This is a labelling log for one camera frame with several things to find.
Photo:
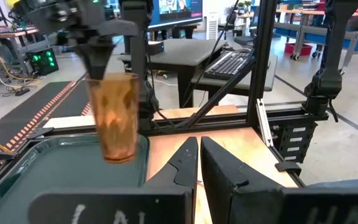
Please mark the dark grey standing desk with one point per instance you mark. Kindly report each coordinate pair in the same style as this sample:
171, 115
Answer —
191, 49

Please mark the dark green plastic tray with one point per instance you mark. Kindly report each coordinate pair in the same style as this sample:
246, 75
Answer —
57, 168

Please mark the black aluminium table frame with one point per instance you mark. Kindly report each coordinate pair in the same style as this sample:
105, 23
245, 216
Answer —
261, 62

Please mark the black office chair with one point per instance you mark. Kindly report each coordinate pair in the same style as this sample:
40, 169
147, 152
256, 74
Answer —
244, 39

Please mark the black mat with orange stripes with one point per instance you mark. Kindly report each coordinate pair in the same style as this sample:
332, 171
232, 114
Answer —
26, 109

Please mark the large display screen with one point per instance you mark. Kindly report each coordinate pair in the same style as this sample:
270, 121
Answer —
176, 12

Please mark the white tower appliance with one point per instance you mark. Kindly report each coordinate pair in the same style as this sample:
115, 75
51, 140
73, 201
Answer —
212, 26

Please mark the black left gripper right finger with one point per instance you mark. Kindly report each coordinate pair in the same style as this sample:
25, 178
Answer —
222, 174

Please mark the small black desktop box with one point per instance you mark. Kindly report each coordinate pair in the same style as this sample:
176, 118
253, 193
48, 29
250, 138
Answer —
155, 48

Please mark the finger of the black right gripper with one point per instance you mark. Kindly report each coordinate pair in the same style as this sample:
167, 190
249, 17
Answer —
89, 56
102, 53

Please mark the wooden top workbench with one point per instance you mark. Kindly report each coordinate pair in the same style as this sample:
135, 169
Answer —
17, 32

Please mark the red floor bin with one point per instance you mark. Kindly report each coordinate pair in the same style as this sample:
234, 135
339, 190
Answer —
298, 49

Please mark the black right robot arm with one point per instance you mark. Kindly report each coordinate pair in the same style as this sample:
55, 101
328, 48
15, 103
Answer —
138, 62

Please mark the dark keyboard desk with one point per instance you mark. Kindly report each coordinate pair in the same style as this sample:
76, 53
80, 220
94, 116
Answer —
259, 81

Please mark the silver metal strip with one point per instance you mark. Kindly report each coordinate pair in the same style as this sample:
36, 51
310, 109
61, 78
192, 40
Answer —
264, 124

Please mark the black computer keyboard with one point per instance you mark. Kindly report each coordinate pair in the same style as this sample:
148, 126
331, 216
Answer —
228, 63

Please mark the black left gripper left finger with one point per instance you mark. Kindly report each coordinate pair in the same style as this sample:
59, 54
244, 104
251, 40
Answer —
182, 168

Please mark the black box with white labels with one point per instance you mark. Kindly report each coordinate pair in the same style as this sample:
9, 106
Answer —
294, 146

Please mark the black computer with green lights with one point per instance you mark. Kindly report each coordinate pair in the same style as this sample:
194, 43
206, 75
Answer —
43, 62

